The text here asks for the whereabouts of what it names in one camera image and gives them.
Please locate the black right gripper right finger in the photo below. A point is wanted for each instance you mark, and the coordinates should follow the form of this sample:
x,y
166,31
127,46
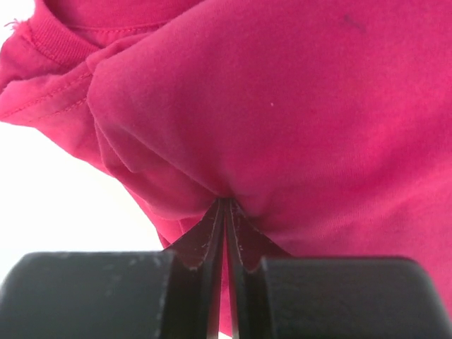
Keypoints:
x,y
246,248

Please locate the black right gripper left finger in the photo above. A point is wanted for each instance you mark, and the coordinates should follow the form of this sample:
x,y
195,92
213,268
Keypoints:
x,y
192,305

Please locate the pink t shirt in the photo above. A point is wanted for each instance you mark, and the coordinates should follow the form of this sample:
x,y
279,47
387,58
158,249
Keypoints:
x,y
329,122

